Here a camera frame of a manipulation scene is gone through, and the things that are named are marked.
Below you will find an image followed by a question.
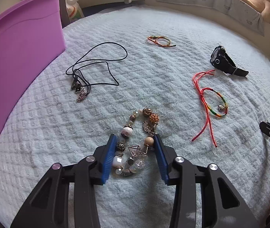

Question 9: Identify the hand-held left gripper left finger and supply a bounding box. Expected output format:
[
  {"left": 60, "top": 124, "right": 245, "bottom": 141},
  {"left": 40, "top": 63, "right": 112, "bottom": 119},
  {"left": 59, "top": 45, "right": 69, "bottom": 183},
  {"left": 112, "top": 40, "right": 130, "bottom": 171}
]
[{"left": 1, "top": 134, "right": 118, "bottom": 228}]

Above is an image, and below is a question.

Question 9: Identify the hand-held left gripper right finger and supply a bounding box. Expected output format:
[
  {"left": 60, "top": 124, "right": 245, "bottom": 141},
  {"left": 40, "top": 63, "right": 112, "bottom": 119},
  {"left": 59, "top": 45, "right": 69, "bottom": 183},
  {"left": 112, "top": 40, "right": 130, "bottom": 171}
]
[{"left": 153, "top": 134, "right": 260, "bottom": 228}]

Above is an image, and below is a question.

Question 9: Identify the chunky beaded charm bracelet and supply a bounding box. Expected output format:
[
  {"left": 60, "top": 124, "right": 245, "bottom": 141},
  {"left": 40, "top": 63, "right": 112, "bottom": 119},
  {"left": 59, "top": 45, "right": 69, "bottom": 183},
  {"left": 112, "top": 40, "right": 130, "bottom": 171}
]
[{"left": 111, "top": 108, "right": 160, "bottom": 177}]

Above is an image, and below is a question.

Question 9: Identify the red string bracelet with bell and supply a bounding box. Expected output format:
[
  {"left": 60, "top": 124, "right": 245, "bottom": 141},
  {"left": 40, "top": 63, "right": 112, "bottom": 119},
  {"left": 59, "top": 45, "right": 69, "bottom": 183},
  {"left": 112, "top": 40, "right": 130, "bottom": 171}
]
[{"left": 191, "top": 70, "right": 229, "bottom": 147}]

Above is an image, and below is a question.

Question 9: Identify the black cord necklace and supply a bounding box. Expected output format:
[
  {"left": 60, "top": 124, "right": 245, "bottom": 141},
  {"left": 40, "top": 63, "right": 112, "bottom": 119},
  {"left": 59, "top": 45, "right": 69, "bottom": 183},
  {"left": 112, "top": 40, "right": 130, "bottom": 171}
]
[{"left": 65, "top": 42, "right": 128, "bottom": 103}]

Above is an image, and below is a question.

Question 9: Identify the black wrist watch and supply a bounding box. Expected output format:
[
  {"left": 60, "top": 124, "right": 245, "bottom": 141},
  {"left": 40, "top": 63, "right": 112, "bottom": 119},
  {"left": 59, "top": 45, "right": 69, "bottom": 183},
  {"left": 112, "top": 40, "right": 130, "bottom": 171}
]
[{"left": 210, "top": 45, "right": 249, "bottom": 77}]

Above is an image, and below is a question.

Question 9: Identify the braided multicolour string bracelet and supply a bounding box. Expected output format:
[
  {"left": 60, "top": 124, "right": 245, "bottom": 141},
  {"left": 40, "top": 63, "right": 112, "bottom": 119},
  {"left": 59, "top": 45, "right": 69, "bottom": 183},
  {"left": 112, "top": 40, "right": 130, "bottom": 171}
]
[{"left": 147, "top": 35, "right": 176, "bottom": 48}]

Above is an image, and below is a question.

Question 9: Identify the purple plastic bin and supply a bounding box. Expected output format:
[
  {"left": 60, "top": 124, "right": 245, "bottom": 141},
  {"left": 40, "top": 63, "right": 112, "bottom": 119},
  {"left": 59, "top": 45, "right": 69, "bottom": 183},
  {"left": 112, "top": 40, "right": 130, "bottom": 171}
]
[{"left": 0, "top": 0, "right": 67, "bottom": 136}]

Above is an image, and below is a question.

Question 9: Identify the white quilted blanket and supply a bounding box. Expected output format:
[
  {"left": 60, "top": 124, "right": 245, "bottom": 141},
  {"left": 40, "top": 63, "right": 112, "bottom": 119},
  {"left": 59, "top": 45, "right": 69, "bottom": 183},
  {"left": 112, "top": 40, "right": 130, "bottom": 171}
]
[{"left": 0, "top": 3, "right": 270, "bottom": 228}]

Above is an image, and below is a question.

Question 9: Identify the grey chair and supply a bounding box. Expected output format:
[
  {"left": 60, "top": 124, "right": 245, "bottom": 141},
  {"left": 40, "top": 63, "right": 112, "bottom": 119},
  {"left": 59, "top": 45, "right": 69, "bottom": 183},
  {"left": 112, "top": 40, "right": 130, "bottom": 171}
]
[{"left": 58, "top": 0, "right": 72, "bottom": 29}]

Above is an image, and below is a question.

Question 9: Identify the grey padded bed bumper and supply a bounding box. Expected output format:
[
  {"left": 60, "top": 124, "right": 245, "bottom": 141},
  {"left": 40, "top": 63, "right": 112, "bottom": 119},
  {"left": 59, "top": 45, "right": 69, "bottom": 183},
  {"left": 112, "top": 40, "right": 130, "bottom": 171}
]
[{"left": 156, "top": 0, "right": 267, "bottom": 36}]

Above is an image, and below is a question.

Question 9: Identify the bag with orange print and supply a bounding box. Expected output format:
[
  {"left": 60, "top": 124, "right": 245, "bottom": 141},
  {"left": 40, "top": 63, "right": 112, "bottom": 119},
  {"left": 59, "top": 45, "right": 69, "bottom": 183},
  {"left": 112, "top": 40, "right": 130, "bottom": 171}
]
[{"left": 64, "top": 0, "right": 86, "bottom": 25}]

